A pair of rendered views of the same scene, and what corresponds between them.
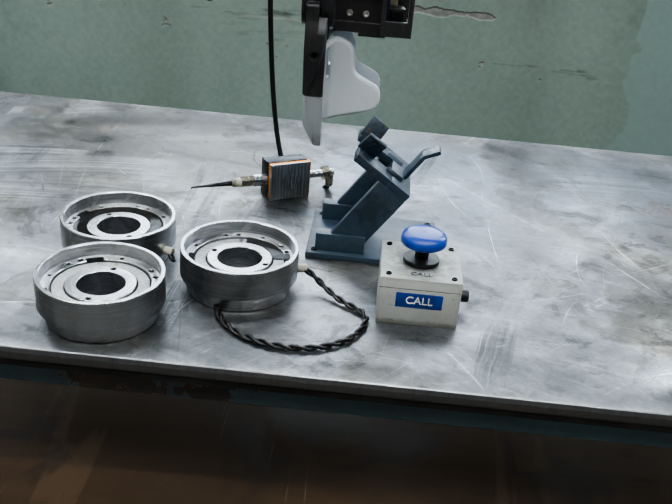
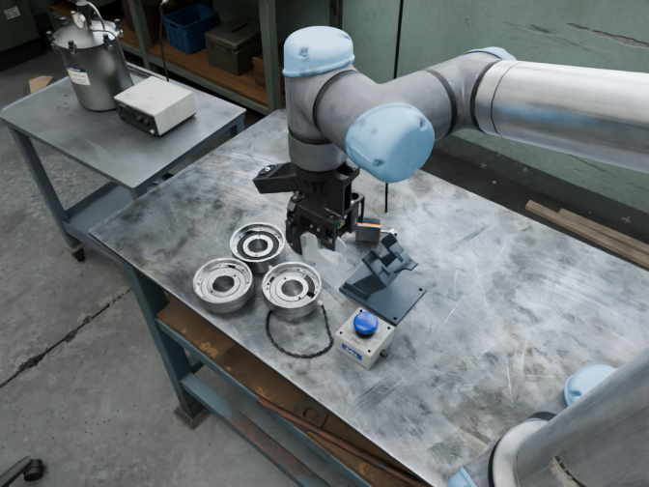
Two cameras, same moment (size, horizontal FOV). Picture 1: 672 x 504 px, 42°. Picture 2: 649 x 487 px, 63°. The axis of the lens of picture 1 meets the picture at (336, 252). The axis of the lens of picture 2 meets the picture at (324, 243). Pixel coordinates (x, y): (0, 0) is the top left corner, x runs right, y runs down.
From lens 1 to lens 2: 0.54 m
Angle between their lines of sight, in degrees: 35
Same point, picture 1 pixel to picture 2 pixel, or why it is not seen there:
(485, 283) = (414, 345)
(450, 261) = (380, 336)
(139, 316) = (226, 308)
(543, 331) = (413, 393)
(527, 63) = not seen: outside the picture
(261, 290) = (286, 313)
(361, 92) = (321, 258)
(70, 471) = not seen: hidden behind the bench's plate
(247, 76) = not seen: hidden behind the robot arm
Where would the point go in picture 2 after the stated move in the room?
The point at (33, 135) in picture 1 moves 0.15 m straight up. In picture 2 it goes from (281, 153) to (276, 98)
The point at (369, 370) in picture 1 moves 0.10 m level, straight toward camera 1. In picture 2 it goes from (305, 378) to (261, 423)
